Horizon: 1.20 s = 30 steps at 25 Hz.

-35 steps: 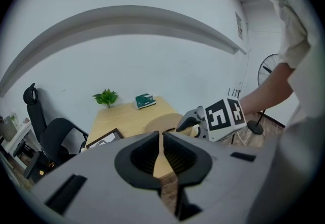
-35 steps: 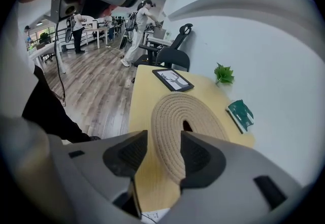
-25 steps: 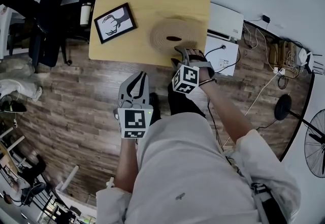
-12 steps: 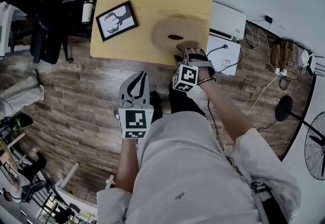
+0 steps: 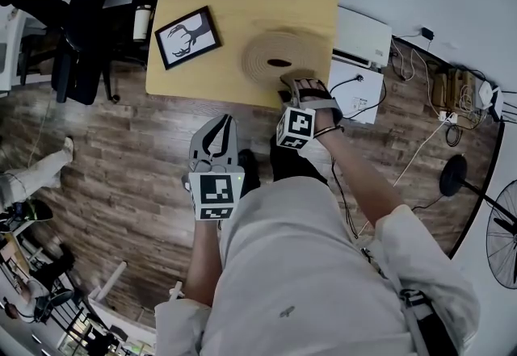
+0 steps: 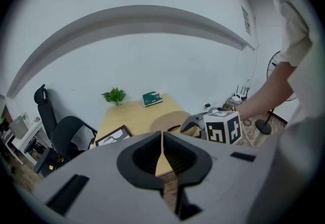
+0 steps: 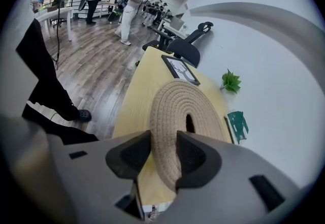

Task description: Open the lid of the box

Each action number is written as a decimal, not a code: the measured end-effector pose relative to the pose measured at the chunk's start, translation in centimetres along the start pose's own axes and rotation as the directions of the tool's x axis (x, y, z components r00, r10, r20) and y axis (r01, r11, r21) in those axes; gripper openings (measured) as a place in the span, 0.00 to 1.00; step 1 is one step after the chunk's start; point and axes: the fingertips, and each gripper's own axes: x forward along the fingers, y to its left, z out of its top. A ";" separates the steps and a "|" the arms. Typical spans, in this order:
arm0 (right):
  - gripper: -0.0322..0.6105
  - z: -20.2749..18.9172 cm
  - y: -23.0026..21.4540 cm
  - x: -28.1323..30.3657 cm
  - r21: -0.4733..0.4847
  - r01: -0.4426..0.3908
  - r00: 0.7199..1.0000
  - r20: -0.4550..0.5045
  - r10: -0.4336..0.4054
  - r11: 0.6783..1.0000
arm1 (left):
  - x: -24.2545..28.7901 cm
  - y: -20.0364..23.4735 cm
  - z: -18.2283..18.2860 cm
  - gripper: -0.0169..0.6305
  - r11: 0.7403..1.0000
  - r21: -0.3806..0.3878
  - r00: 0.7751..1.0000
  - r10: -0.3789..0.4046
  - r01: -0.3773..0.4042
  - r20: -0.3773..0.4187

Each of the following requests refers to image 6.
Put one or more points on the grey storage bin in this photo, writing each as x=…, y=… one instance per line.
x=18, y=127

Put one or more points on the white side table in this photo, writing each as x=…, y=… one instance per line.
x=24, y=141

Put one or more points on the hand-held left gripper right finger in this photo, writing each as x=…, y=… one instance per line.
x=223, y=179

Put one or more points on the white router with antennas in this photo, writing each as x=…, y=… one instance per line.
x=240, y=96

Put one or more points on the green potted plant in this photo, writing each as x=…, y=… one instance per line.
x=114, y=95

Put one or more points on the green box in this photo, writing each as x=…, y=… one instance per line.
x=151, y=98

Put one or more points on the black framed picture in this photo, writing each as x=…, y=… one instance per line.
x=113, y=137

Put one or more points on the black standing fan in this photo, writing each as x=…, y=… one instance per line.
x=264, y=125

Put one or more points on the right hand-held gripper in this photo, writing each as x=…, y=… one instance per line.
x=222, y=127

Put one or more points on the person's white shirt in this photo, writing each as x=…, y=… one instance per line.
x=299, y=35

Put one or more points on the person's right forearm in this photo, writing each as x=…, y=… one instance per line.
x=269, y=93

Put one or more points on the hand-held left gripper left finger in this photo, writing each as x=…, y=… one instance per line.
x=101, y=192

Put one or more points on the white wall poster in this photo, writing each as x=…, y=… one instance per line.
x=245, y=21

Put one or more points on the black office chair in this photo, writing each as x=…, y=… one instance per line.
x=63, y=134

